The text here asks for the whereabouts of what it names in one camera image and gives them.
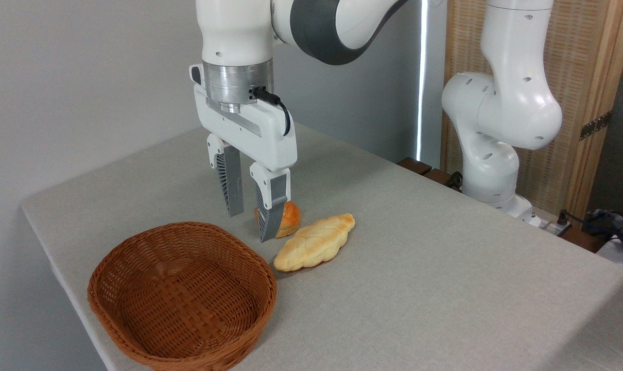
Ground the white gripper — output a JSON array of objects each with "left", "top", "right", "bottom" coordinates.
[{"left": 189, "top": 64, "right": 298, "bottom": 243}]

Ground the orange round bread roll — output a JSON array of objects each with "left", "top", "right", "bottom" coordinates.
[{"left": 254, "top": 200, "right": 302, "bottom": 239}]

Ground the pale braided bread loaf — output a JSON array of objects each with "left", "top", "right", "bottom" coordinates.
[{"left": 273, "top": 213, "right": 356, "bottom": 273}]

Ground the brown wicker basket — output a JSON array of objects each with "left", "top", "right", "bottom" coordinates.
[{"left": 87, "top": 222, "right": 279, "bottom": 371}]

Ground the dark wooden block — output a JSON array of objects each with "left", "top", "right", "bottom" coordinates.
[
  {"left": 423, "top": 168, "right": 454, "bottom": 187},
  {"left": 396, "top": 157, "right": 434, "bottom": 176}
]

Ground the dark metal screen hinge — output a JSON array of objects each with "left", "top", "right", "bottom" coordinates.
[{"left": 579, "top": 110, "right": 612, "bottom": 141}]

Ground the wooden woven folding screen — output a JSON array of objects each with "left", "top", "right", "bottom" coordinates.
[{"left": 440, "top": 0, "right": 623, "bottom": 223}]

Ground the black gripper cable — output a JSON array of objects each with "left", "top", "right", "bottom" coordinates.
[{"left": 249, "top": 86, "right": 292, "bottom": 137}]

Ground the black power cable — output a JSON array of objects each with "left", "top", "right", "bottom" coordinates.
[{"left": 558, "top": 208, "right": 621, "bottom": 239}]

